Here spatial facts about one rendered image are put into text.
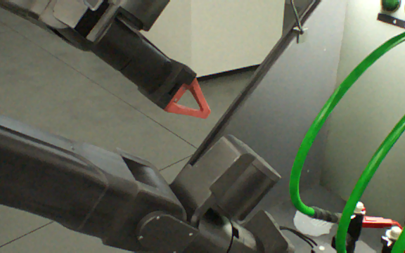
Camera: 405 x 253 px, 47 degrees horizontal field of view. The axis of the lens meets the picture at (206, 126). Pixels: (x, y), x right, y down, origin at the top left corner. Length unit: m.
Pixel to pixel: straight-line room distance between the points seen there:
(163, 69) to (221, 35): 3.14
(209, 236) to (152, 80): 0.27
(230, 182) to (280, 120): 0.70
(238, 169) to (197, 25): 3.24
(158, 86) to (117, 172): 0.29
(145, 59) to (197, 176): 0.25
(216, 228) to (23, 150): 0.20
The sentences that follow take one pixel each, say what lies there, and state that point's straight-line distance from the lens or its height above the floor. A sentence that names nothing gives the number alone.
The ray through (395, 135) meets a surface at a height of 1.32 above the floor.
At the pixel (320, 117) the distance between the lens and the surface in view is 0.68.
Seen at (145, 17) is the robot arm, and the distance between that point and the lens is 0.64.
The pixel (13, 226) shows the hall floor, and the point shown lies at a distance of 2.63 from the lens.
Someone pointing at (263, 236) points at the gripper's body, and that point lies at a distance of 0.53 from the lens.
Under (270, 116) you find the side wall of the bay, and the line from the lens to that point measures 1.10.
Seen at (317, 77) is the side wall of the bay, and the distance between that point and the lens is 1.16.
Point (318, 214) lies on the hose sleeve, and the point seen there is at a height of 1.14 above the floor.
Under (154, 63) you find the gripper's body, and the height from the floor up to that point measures 1.40.
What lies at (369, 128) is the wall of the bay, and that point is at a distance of 1.20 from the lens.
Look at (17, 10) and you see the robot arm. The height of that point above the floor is 1.45.
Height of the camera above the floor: 1.65
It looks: 31 degrees down
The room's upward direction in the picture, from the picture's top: straight up
